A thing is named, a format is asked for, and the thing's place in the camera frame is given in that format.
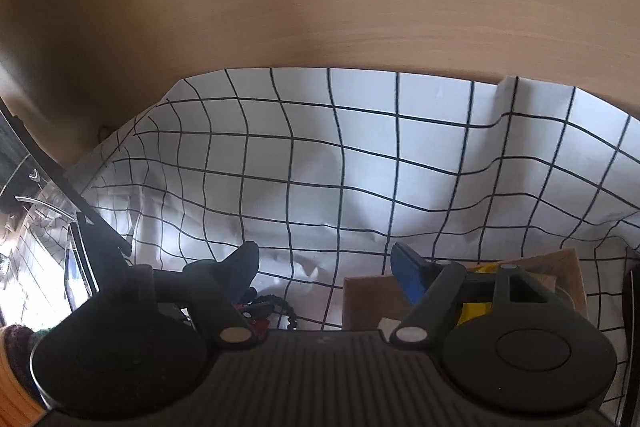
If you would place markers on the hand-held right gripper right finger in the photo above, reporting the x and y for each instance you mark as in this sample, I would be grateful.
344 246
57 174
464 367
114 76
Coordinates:
410 274

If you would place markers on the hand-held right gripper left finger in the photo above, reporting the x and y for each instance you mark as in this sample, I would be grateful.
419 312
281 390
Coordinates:
242 264

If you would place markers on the cardboard box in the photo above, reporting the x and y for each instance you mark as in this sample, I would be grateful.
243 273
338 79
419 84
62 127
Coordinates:
372 302

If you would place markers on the orange pot with dark plant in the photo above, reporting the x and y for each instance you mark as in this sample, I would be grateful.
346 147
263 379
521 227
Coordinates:
17 367

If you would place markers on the black grid white tablecloth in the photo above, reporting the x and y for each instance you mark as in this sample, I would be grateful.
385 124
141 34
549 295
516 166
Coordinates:
350 157

